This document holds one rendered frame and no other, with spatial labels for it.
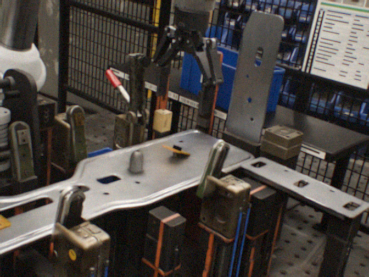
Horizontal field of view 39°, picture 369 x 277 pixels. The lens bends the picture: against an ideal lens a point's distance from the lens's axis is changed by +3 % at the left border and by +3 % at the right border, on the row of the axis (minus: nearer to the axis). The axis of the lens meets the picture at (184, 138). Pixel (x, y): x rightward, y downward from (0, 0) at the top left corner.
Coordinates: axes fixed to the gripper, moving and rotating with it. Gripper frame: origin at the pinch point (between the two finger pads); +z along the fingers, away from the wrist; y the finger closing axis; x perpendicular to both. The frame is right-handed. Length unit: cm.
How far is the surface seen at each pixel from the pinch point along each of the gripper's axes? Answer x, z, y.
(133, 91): -2.0, 2.1, -14.5
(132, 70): -2.0, -3.0, -15.3
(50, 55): 140, 66, -257
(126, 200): -23.8, 14.8, 9.1
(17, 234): -45.9, 14.7, 7.1
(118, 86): -0.7, 3.0, -21.3
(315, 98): 182, 45, -55
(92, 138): 35, 45, -74
